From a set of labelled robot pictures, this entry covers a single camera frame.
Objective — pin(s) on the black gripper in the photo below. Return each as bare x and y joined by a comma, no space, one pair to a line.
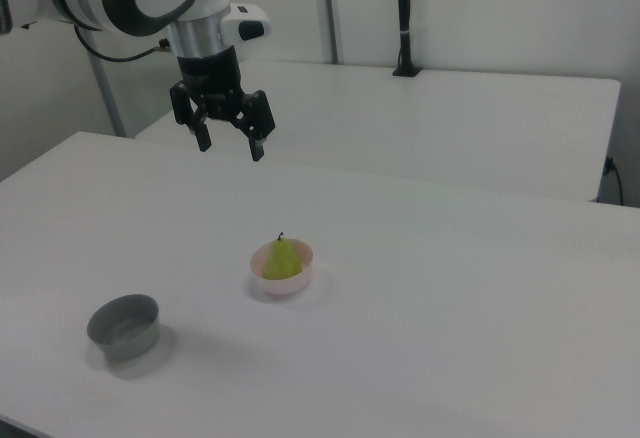
210,80

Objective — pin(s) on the green pear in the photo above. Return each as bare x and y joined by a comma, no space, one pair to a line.
281,264

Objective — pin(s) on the pink plastic bowl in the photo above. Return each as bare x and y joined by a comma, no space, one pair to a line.
286,287

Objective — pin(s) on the grey plastic bowl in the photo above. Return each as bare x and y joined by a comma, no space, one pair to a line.
134,343

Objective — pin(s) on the white side table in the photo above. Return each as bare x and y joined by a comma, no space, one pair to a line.
450,123

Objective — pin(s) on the grey metal frame post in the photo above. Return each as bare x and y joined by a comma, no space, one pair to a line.
108,103
330,8

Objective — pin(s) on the black camera stand pole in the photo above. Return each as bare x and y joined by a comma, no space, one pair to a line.
404,18

